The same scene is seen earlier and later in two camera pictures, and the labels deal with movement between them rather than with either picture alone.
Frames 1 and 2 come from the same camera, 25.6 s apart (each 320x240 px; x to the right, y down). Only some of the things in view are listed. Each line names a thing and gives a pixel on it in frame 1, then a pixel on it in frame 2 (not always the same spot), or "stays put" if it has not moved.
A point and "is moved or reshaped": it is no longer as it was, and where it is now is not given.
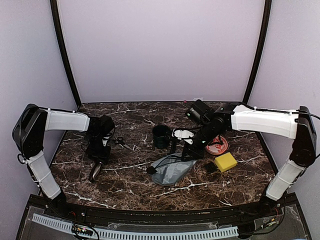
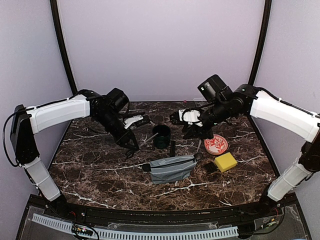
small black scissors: [119, 141] is moved or reshaped
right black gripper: [196, 154] to [198, 133]
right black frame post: [267, 7] stays put
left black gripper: [102, 157] to [124, 139]
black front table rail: [132, 215] stays put
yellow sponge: [225, 162] stays put
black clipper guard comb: [210, 167] stays put
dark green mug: [161, 134] stays put
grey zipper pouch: [170, 170] is moved or reshaped
